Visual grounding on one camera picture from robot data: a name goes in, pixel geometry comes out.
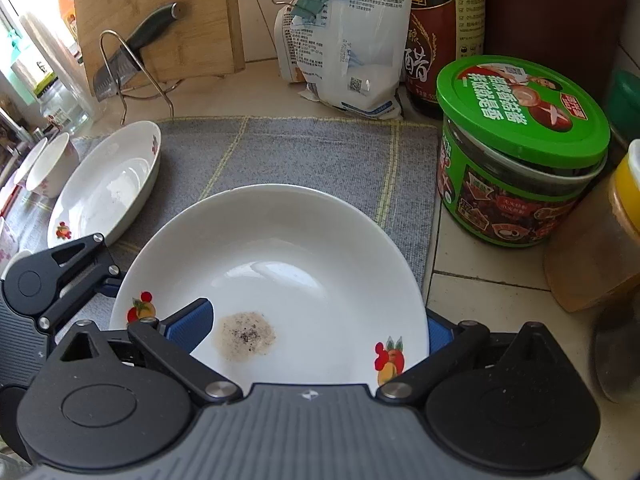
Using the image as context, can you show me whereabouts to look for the small white floral bowl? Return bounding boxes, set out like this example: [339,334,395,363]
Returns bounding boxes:
[26,132,80,198]

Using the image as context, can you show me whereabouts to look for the white plate with fruit print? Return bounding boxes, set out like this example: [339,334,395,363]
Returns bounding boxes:
[47,120,162,248]

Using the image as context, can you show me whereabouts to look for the white plate with pepper stain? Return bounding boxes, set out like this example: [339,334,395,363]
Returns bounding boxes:
[110,184,428,390]

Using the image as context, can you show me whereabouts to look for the yellow cap spice bottle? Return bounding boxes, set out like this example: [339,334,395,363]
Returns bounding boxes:
[544,140,639,312]

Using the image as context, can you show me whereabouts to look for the grey checked cloth mat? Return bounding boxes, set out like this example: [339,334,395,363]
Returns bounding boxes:
[0,115,442,386]

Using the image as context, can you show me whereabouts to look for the glass jar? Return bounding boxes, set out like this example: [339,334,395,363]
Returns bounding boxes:
[38,78,91,136]

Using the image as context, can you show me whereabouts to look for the green lid sauce tub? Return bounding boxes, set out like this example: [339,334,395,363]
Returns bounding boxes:
[436,55,611,248]

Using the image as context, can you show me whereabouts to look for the white plastic food bag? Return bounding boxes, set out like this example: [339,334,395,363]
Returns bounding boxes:
[290,0,411,120]

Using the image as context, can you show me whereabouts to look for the bamboo cutting board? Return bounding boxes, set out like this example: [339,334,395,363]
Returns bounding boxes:
[74,0,245,82]

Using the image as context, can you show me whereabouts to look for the green cap bottle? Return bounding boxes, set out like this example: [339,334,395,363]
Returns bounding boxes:
[604,70,640,144]

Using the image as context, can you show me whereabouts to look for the dark vinegar bottle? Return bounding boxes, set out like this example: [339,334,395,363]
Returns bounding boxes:
[404,0,485,119]

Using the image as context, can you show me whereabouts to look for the small white packet with clip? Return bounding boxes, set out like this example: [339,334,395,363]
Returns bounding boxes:
[271,0,305,84]

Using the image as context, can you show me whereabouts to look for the metal wire rack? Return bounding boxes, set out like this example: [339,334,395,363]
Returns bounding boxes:
[99,29,183,126]

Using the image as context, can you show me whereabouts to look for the black handled kitchen knife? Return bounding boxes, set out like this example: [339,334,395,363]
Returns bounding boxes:
[93,2,184,102]

